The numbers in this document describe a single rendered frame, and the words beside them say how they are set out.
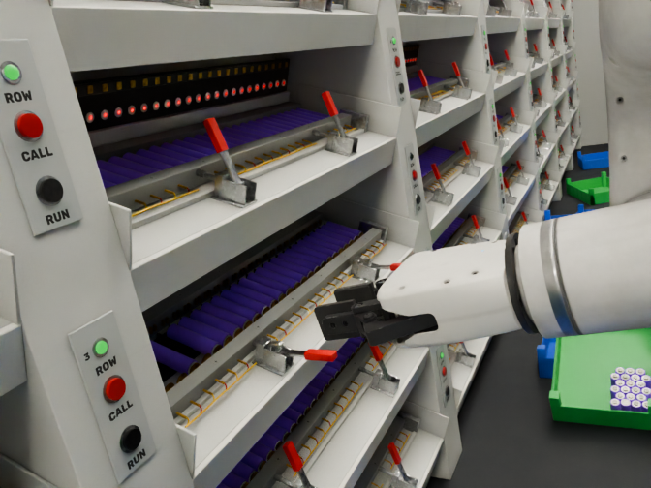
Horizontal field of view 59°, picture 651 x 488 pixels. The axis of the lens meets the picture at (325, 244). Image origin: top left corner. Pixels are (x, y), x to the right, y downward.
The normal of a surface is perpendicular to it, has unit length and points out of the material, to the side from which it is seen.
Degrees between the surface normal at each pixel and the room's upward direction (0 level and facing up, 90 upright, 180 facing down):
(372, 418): 21
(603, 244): 46
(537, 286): 76
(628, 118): 121
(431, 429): 90
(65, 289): 90
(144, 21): 110
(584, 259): 57
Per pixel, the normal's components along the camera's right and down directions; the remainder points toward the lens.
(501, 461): -0.19, -0.95
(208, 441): 0.13, -0.90
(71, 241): 0.87, -0.04
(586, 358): -0.34, -0.76
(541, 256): -0.55, -0.39
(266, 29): 0.89, 0.29
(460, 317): -0.33, 0.40
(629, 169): -0.74, 0.26
